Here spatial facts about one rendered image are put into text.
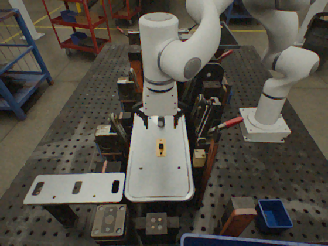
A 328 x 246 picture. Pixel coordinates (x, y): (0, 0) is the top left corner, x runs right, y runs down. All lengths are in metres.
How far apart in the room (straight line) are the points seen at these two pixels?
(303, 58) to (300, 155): 0.53
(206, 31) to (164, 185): 0.45
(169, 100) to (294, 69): 0.65
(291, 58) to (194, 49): 0.68
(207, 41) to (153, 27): 0.11
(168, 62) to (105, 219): 0.40
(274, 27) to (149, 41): 0.53
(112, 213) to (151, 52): 0.40
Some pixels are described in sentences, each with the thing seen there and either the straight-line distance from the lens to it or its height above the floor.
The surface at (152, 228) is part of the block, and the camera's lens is 0.51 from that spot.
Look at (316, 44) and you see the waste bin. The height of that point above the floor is 0.41.
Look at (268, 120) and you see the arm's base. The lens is 1.23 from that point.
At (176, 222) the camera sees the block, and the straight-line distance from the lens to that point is 0.60.
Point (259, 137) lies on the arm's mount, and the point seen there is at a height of 0.74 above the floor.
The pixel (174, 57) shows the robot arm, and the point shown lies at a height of 1.39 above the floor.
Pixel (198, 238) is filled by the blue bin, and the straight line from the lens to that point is 0.43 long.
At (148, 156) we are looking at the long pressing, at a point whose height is 1.00.
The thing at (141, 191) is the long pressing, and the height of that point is 1.00.
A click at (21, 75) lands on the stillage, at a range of 3.42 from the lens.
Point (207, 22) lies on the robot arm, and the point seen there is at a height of 1.44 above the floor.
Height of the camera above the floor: 1.56
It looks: 45 degrees down
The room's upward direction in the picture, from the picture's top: straight up
